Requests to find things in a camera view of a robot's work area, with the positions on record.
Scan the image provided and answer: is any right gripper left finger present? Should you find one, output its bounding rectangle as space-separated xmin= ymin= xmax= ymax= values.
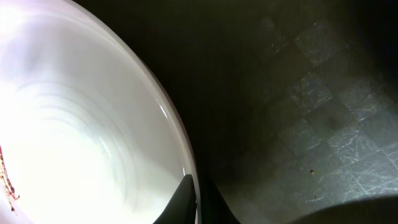
xmin=154 ymin=174 xmax=197 ymax=224

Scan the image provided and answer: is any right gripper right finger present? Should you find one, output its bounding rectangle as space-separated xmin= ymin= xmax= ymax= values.
xmin=200 ymin=178 xmax=240 ymax=224

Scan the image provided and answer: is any pinkish white plate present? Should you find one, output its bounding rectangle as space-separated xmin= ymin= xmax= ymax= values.
xmin=1 ymin=1 xmax=198 ymax=223

